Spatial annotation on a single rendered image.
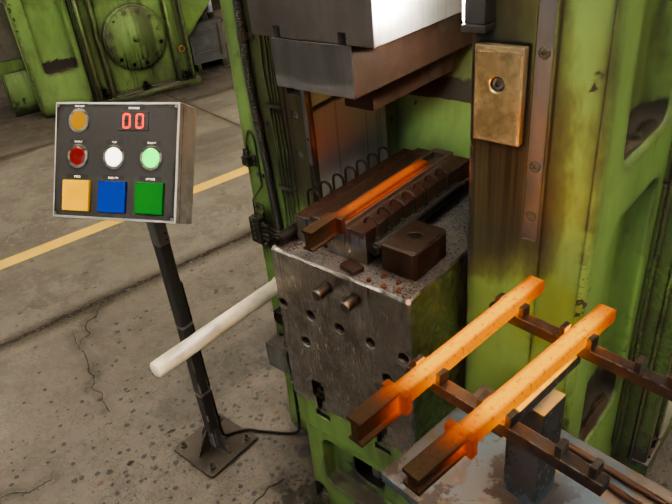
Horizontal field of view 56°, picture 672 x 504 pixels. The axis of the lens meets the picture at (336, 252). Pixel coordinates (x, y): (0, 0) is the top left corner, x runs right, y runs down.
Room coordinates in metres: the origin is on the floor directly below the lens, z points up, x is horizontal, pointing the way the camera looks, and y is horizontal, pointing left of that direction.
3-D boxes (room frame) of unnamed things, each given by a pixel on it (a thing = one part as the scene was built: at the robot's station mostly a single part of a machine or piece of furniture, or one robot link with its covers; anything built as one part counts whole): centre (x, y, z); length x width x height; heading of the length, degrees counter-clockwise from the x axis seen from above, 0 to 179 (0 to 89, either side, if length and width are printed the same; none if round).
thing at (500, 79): (1.05, -0.31, 1.27); 0.09 x 0.02 x 0.17; 47
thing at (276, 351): (1.51, 0.19, 0.36); 0.09 x 0.07 x 0.12; 47
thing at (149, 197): (1.35, 0.42, 1.01); 0.07 x 0.05 x 0.07; 72
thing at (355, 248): (1.33, -0.13, 0.96); 0.42 x 0.20 x 0.09; 137
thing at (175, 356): (1.35, 0.32, 0.62); 0.44 x 0.05 x 0.05; 137
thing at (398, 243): (1.10, -0.16, 0.95); 0.12 x 0.08 x 0.06; 137
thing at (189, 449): (1.50, 0.47, 0.05); 0.22 x 0.22 x 0.09; 47
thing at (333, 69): (1.33, -0.13, 1.32); 0.42 x 0.20 x 0.10; 137
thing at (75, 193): (1.41, 0.61, 1.01); 0.07 x 0.05 x 0.07; 72
